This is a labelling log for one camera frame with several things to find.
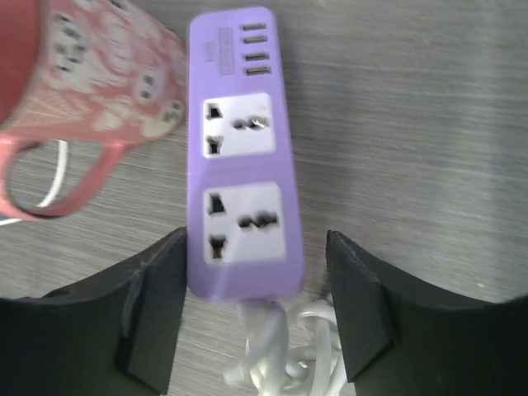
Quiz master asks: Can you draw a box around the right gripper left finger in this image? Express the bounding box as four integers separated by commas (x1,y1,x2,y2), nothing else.
1,228,186,395

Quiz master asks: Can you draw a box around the pink mug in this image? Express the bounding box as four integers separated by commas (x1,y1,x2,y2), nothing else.
1,1,187,221

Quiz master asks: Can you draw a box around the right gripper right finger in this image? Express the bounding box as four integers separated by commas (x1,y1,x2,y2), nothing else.
326,231,527,395

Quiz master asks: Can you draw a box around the white coiled cord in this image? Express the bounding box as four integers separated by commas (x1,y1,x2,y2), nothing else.
222,297,347,391

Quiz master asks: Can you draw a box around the white thin cable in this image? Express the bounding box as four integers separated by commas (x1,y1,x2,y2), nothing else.
0,139,70,228

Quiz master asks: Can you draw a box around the purple power strip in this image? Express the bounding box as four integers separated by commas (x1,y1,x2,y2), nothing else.
186,6,305,302

